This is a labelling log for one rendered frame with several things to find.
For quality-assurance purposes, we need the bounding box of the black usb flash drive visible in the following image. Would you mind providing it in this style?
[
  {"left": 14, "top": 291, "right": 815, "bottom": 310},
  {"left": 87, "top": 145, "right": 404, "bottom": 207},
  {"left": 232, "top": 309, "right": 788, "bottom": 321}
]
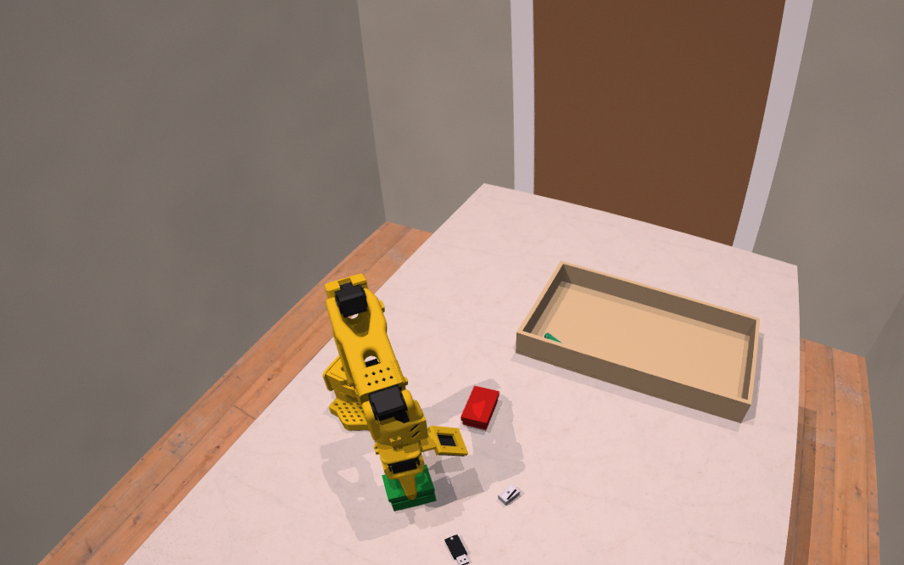
[{"left": 444, "top": 534, "right": 469, "bottom": 565}]

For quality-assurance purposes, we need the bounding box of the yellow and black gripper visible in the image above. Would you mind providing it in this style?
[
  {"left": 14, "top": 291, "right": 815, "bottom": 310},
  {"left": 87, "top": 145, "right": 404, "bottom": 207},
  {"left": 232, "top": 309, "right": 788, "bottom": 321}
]
[{"left": 374, "top": 426, "right": 468, "bottom": 501}]

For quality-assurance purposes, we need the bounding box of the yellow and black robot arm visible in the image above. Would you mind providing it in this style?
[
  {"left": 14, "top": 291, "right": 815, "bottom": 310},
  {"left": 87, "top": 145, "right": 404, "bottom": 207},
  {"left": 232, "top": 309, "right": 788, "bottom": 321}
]
[{"left": 325, "top": 274, "right": 428, "bottom": 446}]

